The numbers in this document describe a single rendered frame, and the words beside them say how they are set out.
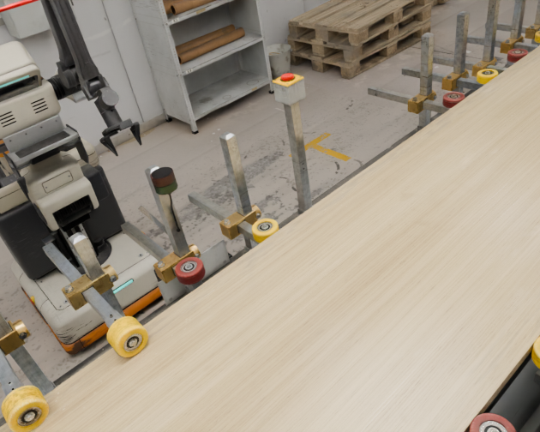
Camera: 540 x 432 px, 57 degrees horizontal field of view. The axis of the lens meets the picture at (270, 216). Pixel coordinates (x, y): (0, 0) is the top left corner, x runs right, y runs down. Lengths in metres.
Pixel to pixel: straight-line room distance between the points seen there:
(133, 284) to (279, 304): 1.34
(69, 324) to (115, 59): 2.36
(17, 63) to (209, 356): 1.26
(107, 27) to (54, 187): 2.15
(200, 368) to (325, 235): 0.52
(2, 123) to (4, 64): 0.22
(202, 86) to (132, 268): 2.50
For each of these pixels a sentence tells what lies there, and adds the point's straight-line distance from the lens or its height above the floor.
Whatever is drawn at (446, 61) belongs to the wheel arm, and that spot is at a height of 0.81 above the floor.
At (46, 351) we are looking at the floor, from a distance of 2.75.
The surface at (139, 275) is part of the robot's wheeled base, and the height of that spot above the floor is 0.25.
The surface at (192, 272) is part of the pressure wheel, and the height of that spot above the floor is 0.91.
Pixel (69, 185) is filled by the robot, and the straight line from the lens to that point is 2.22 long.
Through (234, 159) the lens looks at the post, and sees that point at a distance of 1.48.
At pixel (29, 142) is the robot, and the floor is 1.05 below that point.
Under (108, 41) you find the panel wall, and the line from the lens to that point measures 4.15.
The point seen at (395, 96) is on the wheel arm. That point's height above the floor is 0.85.
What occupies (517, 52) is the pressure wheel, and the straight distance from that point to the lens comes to 2.51.
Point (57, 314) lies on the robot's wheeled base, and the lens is 2.45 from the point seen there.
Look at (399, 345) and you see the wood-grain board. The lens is 1.14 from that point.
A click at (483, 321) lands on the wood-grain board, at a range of 1.21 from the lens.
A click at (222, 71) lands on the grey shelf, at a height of 0.20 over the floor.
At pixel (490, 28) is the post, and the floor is 0.98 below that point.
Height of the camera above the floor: 1.81
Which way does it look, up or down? 37 degrees down
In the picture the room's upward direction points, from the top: 11 degrees counter-clockwise
